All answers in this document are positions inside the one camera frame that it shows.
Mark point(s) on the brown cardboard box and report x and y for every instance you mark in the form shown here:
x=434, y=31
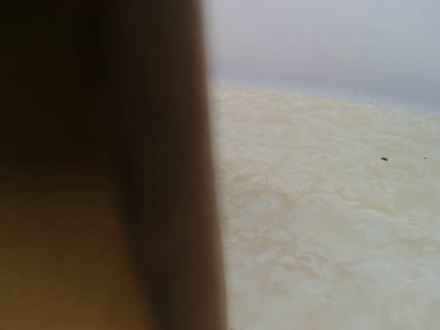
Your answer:
x=108, y=205

